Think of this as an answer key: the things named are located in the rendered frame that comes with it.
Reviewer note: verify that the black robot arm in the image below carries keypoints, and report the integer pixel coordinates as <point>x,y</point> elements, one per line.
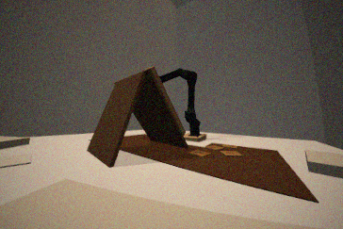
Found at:
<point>190,115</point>

